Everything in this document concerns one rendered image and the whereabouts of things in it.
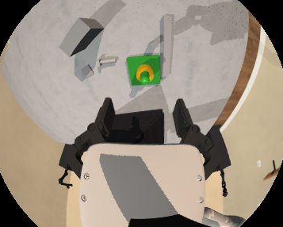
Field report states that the green flat plate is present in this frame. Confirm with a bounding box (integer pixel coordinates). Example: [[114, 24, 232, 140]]
[[126, 55, 160, 86]]

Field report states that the yellow round nut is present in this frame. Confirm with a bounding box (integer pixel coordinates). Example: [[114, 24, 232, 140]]
[[136, 64, 154, 81]]

